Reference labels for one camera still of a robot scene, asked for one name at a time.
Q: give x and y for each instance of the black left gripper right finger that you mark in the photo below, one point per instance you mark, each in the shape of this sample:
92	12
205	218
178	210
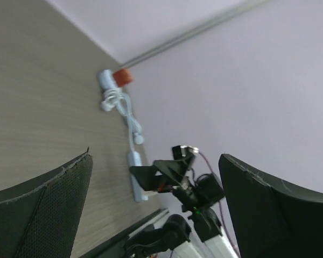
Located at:
271	217

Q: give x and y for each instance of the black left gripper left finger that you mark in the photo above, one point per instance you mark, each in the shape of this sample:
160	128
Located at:
40	217

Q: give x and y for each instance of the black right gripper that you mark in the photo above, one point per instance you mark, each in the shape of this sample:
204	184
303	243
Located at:
166	175

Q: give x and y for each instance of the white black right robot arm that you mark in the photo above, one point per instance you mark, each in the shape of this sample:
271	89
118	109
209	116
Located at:
175	234

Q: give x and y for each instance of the round light blue socket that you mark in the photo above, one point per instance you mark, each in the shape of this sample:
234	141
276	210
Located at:
106	80

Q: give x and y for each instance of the dark red cube adapter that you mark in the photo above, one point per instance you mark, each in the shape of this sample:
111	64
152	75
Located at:
122	77

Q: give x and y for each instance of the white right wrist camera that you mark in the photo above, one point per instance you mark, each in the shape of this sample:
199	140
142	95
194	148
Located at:
183	152

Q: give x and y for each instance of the aluminium frame post right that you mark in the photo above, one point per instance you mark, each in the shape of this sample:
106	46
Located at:
193	32

